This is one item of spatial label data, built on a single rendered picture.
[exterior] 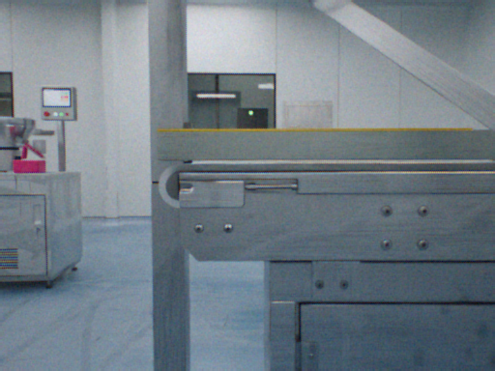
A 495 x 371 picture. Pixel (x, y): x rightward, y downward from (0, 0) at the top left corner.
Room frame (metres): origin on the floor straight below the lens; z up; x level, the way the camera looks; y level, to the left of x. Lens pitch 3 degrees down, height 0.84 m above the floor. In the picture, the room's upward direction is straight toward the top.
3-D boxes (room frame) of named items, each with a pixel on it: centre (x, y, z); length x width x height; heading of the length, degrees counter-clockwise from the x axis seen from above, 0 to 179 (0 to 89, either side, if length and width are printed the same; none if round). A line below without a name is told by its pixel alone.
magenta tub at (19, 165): (2.70, 1.46, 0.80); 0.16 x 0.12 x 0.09; 93
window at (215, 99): (5.53, 0.36, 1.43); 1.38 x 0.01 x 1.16; 93
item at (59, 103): (3.05, 1.42, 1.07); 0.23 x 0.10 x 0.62; 93
